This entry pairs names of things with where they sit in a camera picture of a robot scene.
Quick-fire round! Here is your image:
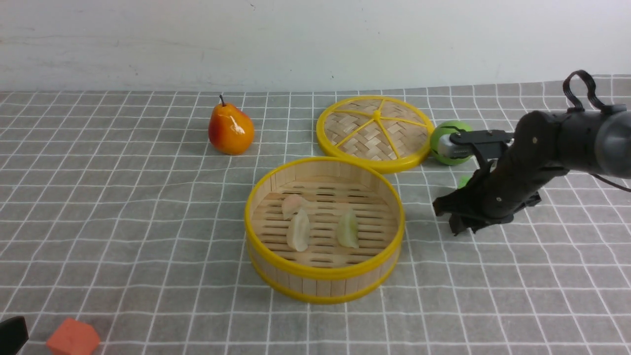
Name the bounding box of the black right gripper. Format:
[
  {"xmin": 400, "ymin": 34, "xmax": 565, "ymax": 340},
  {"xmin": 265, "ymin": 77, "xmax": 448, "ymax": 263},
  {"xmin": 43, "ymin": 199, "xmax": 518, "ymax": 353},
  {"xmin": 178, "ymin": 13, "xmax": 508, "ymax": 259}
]
[{"xmin": 433, "ymin": 163, "xmax": 567, "ymax": 236}]

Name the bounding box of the yellowish dumpling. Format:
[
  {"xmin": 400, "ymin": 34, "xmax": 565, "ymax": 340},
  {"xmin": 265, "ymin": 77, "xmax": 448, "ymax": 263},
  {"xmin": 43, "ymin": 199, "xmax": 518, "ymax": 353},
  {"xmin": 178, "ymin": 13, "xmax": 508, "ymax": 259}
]
[{"xmin": 336, "ymin": 209, "xmax": 360, "ymax": 248}]

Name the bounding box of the white dumpling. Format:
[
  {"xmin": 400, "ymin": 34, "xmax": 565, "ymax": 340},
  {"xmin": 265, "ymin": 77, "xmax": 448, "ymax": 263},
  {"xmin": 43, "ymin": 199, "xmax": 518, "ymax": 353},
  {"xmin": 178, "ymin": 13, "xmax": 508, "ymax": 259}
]
[{"xmin": 286, "ymin": 209, "xmax": 311, "ymax": 252}]

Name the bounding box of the pinkish dumpling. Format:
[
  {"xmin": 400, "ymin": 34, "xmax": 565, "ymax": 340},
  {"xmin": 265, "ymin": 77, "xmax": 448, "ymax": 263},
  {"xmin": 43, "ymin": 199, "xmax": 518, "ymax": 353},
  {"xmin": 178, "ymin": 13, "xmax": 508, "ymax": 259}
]
[{"xmin": 281, "ymin": 194, "xmax": 311, "ymax": 220}]

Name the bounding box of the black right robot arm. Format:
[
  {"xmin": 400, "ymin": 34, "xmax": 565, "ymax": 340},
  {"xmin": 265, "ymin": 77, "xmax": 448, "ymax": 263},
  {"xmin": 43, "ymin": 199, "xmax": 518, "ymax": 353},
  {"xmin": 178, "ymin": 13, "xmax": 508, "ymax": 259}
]
[{"xmin": 432, "ymin": 106, "xmax": 631, "ymax": 235}]

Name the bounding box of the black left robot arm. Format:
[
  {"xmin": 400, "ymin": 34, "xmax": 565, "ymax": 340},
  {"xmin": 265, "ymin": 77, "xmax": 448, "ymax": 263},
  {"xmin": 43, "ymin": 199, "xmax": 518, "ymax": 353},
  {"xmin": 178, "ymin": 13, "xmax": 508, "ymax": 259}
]
[{"xmin": 0, "ymin": 316, "xmax": 29, "ymax": 355}]

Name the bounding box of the woven bamboo steamer lid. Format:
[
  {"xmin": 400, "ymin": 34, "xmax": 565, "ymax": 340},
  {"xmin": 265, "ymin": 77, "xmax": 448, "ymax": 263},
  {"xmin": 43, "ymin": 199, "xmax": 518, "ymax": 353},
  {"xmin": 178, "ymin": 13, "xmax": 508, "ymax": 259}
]
[{"xmin": 315, "ymin": 95, "xmax": 434, "ymax": 175}]

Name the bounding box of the green cube block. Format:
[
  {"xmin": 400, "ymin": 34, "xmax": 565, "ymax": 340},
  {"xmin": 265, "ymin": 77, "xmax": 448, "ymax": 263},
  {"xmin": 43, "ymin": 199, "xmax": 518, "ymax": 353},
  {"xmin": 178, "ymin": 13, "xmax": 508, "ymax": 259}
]
[{"xmin": 457, "ymin": 176, "xmax": 471, "ymax": 189}]

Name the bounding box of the green toy watermelon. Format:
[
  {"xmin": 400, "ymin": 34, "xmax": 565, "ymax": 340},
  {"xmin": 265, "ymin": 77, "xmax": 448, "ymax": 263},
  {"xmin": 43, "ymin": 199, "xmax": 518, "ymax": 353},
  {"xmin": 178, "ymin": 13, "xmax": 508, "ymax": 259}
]
[{"xmin": 430, "ymin": 120, "xmax": 473, "ymax": 166}]

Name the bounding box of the orange toy pear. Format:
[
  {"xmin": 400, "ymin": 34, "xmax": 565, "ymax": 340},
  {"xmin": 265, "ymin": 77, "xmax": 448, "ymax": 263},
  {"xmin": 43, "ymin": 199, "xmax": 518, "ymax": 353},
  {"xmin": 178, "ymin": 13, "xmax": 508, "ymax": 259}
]
[{"xmin": 208, "ymin": 95, "xmax": 255, "ymax": 155}]

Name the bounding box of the grey checked tablecloth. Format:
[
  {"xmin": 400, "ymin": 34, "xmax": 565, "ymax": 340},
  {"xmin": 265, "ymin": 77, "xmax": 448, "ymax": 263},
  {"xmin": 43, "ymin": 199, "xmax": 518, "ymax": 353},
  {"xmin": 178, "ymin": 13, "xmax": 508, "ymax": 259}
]
[{"xmin": 0, "ymin": 91, "xmax": 631, "ymax": 355}]

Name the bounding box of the orange cube block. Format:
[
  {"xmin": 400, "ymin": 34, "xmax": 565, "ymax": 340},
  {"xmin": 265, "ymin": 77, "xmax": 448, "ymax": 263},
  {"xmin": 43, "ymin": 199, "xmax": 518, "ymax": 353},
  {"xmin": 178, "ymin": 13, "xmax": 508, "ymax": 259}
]
[{"xmin": 46, "ymin": 318, "xmax": 101, "ymax": 355}]

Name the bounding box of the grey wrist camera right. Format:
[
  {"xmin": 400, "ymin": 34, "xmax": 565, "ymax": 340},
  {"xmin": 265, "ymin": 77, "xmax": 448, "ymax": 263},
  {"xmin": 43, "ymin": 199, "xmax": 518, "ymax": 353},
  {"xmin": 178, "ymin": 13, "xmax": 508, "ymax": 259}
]
[{"xmin": 449, "ymin": 130, "xmax": 513, "ymax": 162}]

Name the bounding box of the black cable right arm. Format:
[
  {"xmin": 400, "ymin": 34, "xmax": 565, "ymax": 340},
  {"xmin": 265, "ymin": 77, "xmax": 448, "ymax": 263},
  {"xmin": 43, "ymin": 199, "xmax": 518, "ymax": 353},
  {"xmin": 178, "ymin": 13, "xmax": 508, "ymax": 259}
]
[{"xmin": 562, "ymin": 70, "xmax": 631, "ymax": 193}]

